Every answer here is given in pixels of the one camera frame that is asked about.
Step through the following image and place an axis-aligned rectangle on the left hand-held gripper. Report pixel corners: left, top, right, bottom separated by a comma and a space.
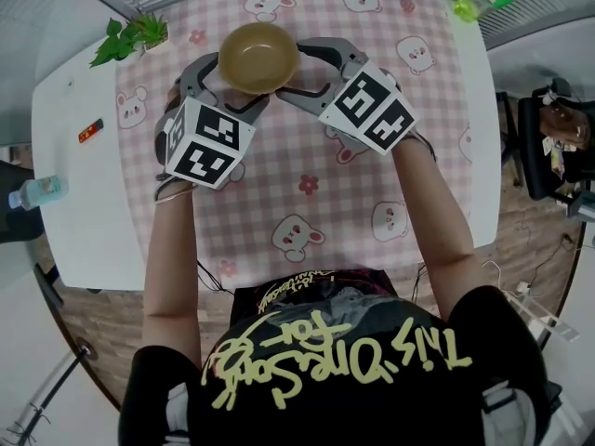
165, 51, 273, 190

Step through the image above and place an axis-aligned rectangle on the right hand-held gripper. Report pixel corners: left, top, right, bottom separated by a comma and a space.
273, 37, 417, 157

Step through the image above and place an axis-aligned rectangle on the person's right forearm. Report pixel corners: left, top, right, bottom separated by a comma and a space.
392, 137, 478, 324

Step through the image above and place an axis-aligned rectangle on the person's left forearm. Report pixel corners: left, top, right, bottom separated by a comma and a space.
142, 183, 201, 357

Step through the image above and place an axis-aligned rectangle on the person's left hand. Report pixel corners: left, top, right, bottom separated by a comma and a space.
162, 84, 183, 116

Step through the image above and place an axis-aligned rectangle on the aloe plant in square pot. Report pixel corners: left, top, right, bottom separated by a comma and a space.
125, 12, 169, 55

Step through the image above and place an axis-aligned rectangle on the leafy plant in round pot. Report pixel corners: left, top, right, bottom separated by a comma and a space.
88, 17, 140, 69

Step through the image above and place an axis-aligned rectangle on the pink checked bear tablecloth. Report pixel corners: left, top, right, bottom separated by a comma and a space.
113, 0, 475, 281

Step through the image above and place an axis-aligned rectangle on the small red box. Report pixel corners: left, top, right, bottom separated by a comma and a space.
76, 117, 104, 144

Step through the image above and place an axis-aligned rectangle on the clear water bottle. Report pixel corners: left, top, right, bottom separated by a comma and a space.
7, 174, 70, 211

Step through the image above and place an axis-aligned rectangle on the brown bag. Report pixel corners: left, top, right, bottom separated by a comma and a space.
538, 102, 591, 151

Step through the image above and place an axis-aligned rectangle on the yellow printed packet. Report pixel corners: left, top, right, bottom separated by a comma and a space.
548, 149, 566, 180

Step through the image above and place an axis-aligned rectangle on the black tripod stand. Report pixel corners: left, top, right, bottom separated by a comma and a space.
0, 336, 97, 446

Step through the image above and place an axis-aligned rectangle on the person's black printed t-shirt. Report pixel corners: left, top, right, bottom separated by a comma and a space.
118, 269, 563, 446

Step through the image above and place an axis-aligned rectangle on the thin wrist bracelet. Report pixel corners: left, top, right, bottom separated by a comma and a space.
154, 174, 195, 206

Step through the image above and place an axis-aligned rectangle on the black thin cable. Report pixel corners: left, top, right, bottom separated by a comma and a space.
411, 262, 431, 306
197, 260, 233, 295

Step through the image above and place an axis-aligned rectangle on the white cable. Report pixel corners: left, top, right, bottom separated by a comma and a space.
481, 260, 522, 292

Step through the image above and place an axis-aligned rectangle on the black floor cable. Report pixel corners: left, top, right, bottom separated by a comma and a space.
560, 232, 587, 255

